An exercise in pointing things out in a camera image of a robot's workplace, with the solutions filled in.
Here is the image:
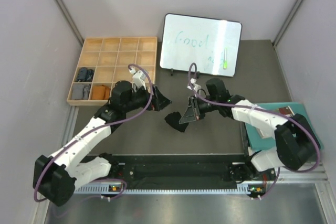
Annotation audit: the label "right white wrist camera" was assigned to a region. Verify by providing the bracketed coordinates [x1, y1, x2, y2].
[187, 78, 202, 93]

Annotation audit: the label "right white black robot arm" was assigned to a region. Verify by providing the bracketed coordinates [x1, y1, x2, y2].
[179, 78, 321, 180]

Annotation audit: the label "rolled orange cloth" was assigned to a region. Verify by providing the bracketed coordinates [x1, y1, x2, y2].
[91, 85, 111, 100]

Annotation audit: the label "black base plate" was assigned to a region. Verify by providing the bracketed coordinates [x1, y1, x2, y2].
[107, 154, 274, 183]

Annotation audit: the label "black underwear beige waistband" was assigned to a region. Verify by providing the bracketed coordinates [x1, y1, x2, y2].
[164, 112, 189, 133]

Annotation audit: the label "wooden compartment tray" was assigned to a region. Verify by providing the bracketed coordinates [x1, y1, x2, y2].
[67, 37, 158, 106]

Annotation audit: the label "yellow paperback book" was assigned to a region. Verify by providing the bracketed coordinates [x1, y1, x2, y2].
[278, 106, 294, 117]

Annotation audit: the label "small whiteboard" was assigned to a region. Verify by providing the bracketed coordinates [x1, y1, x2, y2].
[160, 13, 242, 77]

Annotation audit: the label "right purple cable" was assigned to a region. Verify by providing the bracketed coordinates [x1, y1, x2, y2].
[188, 62, 321, 201]

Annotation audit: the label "teal folder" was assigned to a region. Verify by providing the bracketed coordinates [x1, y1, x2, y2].
[245, 102, 324, 151]

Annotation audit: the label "rolled dark patterned socks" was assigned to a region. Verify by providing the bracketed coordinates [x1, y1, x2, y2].
[75, 67, 95, 82]

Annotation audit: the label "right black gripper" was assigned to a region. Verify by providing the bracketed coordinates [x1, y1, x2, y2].
[181, 95, 219, 124]

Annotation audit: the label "white slotted cable duct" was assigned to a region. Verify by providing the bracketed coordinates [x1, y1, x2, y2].
[75, 183, 266, 195]

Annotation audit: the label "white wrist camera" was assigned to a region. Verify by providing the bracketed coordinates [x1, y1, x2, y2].
[187, 78, 202, 93]
[129, 68, 147, 90]

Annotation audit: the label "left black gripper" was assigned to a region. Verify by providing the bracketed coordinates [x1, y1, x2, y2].
[123, 83, 172, 113]

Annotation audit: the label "rolled grey cloth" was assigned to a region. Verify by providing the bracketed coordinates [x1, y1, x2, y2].
[71, 83, 91, 100]

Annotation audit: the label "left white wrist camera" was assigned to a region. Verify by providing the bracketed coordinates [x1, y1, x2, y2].
[129, 68, 147, 90]

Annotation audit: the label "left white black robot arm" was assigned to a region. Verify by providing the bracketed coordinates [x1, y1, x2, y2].
[33, 80, 172, 206]

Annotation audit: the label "green marker pen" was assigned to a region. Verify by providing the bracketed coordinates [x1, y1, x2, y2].
[223, 48, 227, 69]

